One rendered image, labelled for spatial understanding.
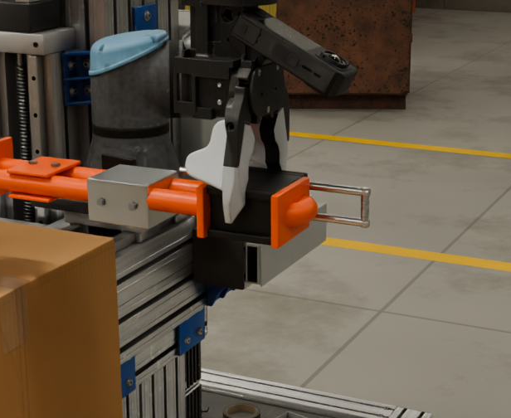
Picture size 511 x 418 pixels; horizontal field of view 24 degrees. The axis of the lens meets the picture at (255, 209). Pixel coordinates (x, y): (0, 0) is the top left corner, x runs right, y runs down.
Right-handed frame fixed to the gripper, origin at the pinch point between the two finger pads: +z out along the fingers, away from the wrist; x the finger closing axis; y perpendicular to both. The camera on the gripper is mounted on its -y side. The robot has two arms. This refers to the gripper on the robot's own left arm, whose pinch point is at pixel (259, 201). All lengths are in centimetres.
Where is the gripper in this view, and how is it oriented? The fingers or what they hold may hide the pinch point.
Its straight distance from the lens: 114.3
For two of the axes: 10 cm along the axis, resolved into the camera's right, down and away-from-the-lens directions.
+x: -4.3, 2.5, -8.7
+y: -9.0, -1.2, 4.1
